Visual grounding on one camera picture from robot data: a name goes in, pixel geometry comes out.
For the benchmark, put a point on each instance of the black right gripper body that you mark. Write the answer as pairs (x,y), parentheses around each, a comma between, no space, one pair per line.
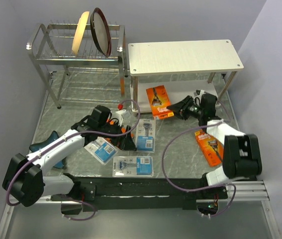
(191,109)

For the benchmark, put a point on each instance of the white two-tier shelf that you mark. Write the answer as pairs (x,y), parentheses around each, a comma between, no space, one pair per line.
(182,67)

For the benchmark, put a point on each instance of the blue razor blister pack left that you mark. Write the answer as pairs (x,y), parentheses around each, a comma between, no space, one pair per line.
(102,150)

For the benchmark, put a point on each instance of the orange razor box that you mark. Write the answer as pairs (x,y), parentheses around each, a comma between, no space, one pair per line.
(159,101)
(123,129)
(211,148)

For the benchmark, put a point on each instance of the steel dish rack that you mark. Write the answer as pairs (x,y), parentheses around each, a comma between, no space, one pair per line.
(83,79)

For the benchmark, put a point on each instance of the blue razor blister pack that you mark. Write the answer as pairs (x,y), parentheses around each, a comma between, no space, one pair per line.
(102,150)
(133,166)
(145,135)

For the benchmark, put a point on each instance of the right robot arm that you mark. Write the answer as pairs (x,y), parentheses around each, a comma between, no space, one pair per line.
(241,155)

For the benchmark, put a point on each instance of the dark brown plate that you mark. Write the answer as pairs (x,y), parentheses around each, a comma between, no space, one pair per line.
(100,32)

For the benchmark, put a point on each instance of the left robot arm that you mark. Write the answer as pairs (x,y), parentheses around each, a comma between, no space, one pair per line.
(26,179)

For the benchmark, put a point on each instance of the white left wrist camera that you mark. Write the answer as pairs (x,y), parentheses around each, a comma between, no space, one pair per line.
(123,116)

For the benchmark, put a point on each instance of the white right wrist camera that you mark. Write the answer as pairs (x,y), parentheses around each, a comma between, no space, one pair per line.
(199,93)

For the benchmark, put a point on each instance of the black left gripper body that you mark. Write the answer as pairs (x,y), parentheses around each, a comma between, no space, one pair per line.
(108,129)

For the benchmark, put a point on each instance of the blue razor blister pack front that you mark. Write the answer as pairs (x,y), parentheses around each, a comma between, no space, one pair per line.
(133,166)

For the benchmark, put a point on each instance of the cream plate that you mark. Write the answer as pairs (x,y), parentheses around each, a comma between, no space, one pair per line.
(81,26)

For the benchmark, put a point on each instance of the blue razor blister pack centre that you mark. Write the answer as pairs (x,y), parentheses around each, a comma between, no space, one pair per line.
(145,135)

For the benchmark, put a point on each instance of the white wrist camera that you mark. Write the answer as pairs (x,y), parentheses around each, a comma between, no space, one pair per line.
(199,93)
(123,116)

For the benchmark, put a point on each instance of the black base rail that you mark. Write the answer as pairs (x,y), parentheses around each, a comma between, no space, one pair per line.
(110,193)

